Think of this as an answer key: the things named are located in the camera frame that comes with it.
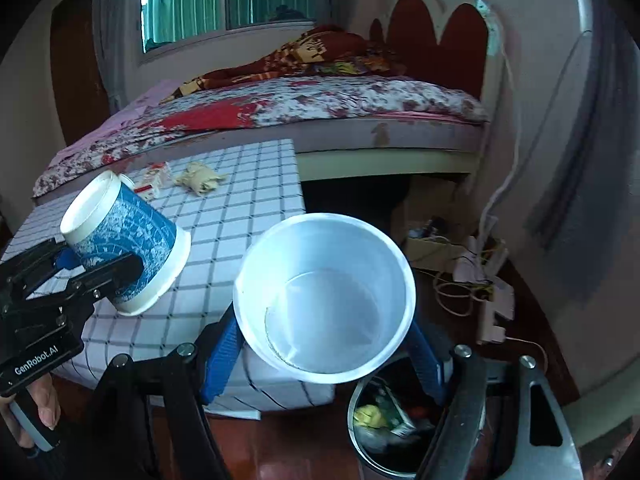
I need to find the person's left hand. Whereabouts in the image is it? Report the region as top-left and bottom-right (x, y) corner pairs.
(0, 374), (62, 458)

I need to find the white checkered tablecloth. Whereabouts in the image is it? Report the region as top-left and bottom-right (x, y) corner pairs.
(0, 139), (337, 418)

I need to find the black trash bin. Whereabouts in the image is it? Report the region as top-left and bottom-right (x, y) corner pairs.
(347, 360), (453, 479)

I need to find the cream bed frame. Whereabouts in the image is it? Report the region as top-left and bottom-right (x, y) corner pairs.
(295, 147), (480, 183)

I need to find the red and white cigarette box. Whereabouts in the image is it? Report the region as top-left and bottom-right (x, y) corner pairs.
(134, 161), (172, 199)

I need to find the floral bed sheet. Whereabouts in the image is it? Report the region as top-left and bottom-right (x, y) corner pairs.
(32, 75), (492, 200)

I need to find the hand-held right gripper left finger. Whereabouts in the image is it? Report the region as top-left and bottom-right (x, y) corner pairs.
(75, 310), (245, 480)

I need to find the red patterned blanket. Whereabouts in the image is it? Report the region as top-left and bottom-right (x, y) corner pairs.
(172, 25), (407, 99)

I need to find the pink cloth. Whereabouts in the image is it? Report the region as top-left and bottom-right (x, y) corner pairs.
(47, 85), (177, 167)

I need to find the white power strip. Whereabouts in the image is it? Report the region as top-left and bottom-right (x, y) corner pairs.
(475, 280), (517, 347)

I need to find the green and white carton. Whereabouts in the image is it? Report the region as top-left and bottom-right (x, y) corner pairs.
(375, 385), (417, 437)

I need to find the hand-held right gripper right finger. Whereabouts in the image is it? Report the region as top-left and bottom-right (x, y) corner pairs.
(407, 320), (586, 480)

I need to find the blue patterned paper cup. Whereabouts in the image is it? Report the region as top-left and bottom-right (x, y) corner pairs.
(60, 170), (193, 317)

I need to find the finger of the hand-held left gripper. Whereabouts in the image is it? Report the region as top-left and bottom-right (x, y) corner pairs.
(9, 239), (84, 287)
(61, 252), (147, 307)

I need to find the red and white headboard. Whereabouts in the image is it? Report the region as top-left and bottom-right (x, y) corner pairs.
(369, 0), (507, 126)

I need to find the cardboard box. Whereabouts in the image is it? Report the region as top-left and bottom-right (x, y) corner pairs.
(404, 234), (477, 273)

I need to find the blue cup with white inside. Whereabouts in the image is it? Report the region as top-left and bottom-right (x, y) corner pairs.
(232, 212), (417, 387)

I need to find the window with green curtain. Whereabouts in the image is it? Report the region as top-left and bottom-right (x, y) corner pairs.
(135, 0), (346, 60)

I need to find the yellow plastic bag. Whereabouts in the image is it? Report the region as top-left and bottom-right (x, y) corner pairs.
(353, 403), (388, 430)

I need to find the brown wooden door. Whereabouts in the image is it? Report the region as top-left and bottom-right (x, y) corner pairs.
(50, 0), (112, 147)

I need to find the white cable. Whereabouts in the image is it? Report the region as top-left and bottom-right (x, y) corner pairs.
(477, 42), (523, 253)

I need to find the crumpled brown paper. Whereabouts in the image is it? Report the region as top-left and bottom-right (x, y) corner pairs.
(172, 161), (230, 196)

